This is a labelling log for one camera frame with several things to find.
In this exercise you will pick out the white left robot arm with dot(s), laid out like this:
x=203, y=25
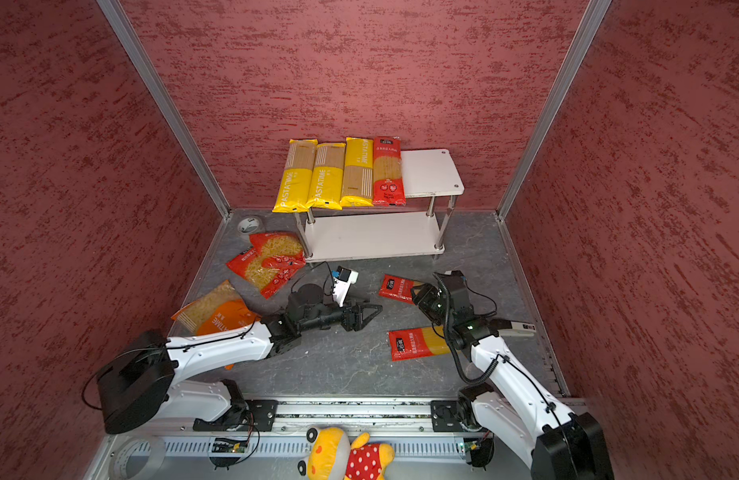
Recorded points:
x=154, y=379

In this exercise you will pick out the aluminium corner post left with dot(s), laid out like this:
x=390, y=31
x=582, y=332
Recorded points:
x=123, y=28

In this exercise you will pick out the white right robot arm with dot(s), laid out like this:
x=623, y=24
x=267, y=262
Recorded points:
x=502, y=397

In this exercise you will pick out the white two-tier shelf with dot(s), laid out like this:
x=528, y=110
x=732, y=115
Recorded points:
x=356, y=234

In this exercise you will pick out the aluminium corner post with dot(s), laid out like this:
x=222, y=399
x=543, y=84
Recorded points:
x=123, y=28
x=588, y=27

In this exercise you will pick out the red spaghetti bag front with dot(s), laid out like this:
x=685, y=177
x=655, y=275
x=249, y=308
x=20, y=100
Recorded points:
x=417, y=343

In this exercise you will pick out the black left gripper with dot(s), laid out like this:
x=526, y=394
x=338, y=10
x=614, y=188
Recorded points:
x=357, y=321

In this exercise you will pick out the red spaghetti bag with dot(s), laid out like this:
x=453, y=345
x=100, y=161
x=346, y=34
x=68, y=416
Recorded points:
x=417, y=343
x=387, y=175
x=398, y=288

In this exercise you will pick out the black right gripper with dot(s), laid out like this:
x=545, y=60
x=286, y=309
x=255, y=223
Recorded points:
x=426, y=292

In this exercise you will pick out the yellow spaghetti bag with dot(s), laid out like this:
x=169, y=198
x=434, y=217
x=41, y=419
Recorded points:
x=357, y=189
x=327, y=179
x=294, y=190

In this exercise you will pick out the orange macaroni bag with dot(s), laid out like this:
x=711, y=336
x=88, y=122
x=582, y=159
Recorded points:
x=222, y=331

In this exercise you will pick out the yellow plush toy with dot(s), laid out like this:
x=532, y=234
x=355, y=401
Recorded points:
x=335, y=456

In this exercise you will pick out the aluminium corner post right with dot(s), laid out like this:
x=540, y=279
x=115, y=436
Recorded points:
x=588, y=27

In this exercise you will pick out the clear tape roll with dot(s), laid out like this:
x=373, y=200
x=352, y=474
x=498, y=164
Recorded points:
x=138, y=458

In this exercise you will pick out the red macaroni bag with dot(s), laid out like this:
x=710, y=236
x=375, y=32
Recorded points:
x=273, y=259

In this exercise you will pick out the red spaghetti bag back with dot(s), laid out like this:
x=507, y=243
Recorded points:
x=398, y=288

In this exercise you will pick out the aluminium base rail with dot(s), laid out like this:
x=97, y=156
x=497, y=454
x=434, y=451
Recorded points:
x=428, y=439

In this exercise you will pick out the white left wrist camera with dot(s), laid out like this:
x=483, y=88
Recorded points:
x=343, y=278

